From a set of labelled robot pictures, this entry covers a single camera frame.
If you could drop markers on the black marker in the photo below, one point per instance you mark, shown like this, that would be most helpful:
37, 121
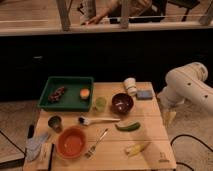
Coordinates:
30, 131

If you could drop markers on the silver fork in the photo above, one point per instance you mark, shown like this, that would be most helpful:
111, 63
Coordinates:
92, 149

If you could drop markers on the wooden block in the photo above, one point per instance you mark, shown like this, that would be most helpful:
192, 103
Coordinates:
45, 157

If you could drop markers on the dark purple bowl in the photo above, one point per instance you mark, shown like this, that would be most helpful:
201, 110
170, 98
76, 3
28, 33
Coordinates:
122, 103

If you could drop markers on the light green cup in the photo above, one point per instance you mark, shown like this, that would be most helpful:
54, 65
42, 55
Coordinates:
100, 104

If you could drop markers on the white ribbed cup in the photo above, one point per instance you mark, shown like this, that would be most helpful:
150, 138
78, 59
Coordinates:
130, 86

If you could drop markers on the person in background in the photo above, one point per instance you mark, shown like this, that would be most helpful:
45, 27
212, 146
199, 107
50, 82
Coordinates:
139, 11

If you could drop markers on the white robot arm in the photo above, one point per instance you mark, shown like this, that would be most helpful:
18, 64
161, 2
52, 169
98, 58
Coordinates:
185, 83

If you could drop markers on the dark grape bunch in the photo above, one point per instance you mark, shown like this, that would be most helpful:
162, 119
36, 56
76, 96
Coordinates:
56, 95

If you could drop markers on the green cucumber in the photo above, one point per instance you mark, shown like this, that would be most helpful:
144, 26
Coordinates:
128, 128

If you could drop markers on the yellow banana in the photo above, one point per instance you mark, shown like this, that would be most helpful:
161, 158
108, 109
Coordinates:
135, 149

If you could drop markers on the grey cloth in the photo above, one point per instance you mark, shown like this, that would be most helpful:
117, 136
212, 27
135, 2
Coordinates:
33, 146

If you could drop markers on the green plastic tray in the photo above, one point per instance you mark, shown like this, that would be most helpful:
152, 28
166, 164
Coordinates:
71, 99

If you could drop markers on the orange toy fruit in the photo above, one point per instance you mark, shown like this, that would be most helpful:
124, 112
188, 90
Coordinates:
84, 93

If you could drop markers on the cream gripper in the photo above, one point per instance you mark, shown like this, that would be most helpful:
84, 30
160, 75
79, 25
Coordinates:
168, 116

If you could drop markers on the orange bowl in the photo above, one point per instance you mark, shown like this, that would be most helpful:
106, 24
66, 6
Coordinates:
71, 143

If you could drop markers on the dark metal cup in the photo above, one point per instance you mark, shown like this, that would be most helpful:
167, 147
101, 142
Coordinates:
55, 122

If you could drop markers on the blue sponge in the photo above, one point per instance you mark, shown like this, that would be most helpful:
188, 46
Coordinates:
144, 95

